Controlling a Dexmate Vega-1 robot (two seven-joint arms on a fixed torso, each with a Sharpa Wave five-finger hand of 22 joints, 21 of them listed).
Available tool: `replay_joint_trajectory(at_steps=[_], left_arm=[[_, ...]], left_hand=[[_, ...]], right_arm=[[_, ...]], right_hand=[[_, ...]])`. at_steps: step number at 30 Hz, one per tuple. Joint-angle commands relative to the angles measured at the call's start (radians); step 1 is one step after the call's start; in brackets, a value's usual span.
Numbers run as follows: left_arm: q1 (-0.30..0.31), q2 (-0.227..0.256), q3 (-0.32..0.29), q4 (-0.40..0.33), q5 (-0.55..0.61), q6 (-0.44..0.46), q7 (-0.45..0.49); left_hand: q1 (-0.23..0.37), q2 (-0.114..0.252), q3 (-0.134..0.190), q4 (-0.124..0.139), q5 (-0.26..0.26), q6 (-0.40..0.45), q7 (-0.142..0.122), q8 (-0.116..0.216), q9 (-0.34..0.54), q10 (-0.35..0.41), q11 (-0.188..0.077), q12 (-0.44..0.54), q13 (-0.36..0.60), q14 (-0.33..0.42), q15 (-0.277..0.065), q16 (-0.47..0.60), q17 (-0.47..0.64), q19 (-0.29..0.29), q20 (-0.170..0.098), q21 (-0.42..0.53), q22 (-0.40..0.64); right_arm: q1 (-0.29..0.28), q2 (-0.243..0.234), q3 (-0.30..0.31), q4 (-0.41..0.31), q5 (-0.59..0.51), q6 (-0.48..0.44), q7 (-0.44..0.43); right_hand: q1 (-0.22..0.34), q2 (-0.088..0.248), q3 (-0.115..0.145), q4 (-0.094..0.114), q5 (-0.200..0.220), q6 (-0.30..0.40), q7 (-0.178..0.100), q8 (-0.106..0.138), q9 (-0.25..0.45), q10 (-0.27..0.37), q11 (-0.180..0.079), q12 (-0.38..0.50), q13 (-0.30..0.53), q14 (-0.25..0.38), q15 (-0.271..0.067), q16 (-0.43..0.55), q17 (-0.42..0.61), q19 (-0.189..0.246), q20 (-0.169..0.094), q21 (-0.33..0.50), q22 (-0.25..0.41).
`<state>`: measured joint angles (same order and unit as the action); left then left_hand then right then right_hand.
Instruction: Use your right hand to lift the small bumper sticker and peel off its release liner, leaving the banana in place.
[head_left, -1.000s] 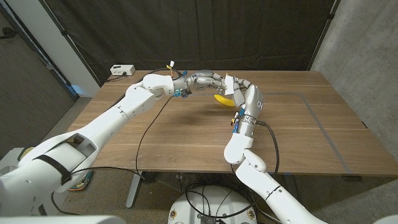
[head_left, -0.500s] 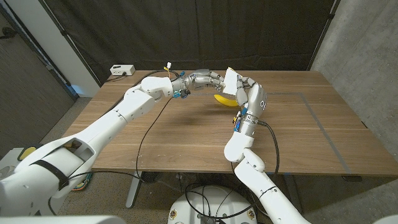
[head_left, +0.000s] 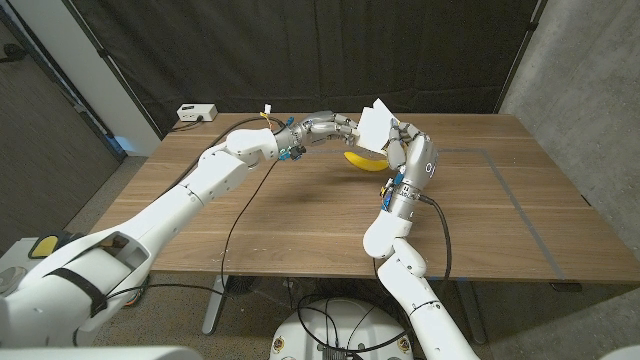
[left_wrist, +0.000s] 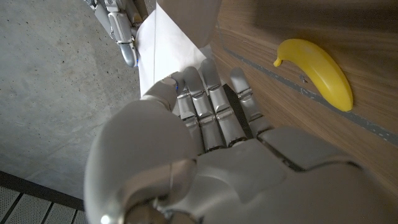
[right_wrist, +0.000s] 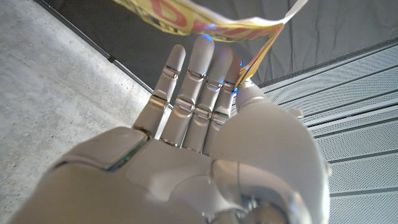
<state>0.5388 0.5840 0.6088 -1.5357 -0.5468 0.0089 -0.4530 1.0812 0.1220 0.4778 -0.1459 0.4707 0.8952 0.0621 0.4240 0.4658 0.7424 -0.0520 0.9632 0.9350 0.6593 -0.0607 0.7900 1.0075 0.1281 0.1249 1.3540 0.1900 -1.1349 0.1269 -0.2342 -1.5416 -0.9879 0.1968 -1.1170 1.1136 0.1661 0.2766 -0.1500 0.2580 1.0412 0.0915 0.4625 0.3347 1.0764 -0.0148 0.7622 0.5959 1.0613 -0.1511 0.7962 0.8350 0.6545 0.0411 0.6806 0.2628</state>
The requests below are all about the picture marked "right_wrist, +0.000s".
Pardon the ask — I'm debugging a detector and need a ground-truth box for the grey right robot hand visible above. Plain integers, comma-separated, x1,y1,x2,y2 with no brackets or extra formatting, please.
6,35,332,224

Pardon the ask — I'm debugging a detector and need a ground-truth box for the yellow new driver bumper sticker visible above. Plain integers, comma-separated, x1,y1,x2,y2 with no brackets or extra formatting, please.
113,0,285,86

